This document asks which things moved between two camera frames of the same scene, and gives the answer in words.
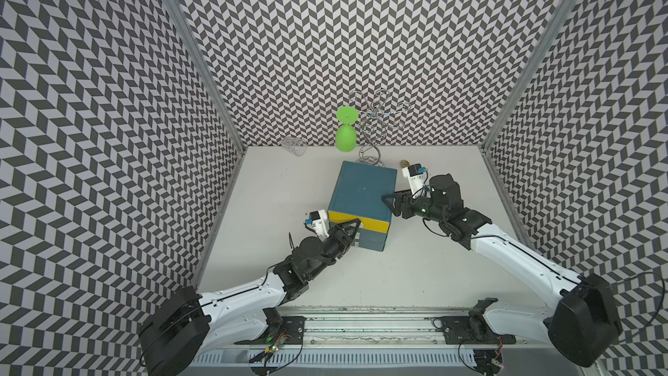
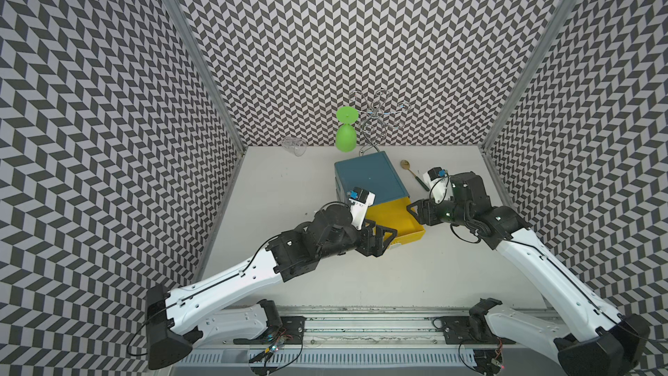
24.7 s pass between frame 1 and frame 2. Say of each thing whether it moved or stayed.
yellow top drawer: moved
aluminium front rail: stayed
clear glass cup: stayed
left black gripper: moved
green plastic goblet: stayed
